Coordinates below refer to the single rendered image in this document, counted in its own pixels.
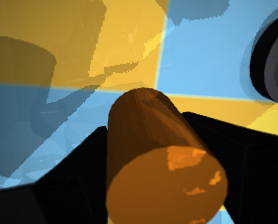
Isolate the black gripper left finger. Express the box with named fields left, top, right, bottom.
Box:
left=0, top=126, right=108, bottom=224

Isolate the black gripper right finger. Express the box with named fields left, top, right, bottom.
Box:
left=181, top=111, right=278, bottom=224

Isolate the orange knob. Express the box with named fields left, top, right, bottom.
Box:
left=106, top=87, right=228, bottom=224

